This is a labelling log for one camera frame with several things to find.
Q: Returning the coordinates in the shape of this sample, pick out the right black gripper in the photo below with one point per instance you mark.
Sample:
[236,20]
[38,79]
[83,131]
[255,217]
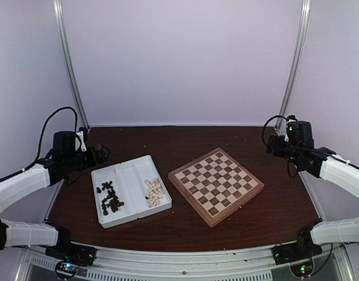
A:
[277,150]

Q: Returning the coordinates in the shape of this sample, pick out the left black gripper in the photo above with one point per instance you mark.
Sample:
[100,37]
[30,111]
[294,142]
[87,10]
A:
[93,160]

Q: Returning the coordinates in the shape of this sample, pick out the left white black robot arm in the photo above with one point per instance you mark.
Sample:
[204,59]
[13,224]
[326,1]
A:
[68,154]

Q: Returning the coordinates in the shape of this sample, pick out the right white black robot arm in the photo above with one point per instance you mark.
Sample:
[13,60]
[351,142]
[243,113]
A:
[296,146]

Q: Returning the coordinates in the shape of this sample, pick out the pile of dark chess pieces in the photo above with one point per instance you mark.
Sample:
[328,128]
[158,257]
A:
[111,200]

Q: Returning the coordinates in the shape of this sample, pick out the pile of light chess pieces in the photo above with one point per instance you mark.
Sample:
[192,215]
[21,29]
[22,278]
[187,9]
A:
[155,192]

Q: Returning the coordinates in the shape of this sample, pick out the wooden chess board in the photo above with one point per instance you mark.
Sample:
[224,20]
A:
[215,185]

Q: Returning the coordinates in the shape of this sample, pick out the left controller board with LEDs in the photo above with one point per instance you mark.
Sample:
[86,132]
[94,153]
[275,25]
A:
[65,270]

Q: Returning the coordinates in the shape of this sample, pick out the controller board with leds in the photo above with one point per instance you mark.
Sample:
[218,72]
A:
[65,270]
[302,270]

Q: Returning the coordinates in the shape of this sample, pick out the right controller board with LEDs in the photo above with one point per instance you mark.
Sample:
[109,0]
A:
[302,270]

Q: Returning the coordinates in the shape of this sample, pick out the white plastic compartment tray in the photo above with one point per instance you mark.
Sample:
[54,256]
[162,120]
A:
[128,181]

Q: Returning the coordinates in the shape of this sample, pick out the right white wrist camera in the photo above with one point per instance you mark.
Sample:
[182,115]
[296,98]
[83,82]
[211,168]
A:
[290,126]

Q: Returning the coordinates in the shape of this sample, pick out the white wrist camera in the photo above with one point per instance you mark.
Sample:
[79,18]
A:
[290,126]
[81,138]

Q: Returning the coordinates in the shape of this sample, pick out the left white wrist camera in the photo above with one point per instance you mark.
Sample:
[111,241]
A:
[81,138]

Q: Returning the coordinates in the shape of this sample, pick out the right aluminium frame post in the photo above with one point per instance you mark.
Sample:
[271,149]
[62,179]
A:
[297,54]

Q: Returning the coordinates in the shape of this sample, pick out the aluminium frame post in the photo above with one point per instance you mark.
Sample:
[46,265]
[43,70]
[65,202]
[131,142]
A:
[58,12]
[297,54]

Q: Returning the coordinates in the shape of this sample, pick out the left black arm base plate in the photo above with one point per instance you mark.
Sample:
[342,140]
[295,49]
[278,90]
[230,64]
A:
[77,254]

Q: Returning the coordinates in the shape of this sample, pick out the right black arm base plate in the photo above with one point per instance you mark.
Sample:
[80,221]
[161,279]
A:
[287,253]

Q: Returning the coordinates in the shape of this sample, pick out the front aluminium frame rail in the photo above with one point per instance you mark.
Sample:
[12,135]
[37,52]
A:
[241,264]

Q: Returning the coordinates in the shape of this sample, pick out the left aluminium frame post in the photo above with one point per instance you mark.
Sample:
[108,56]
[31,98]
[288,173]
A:
[58,12]

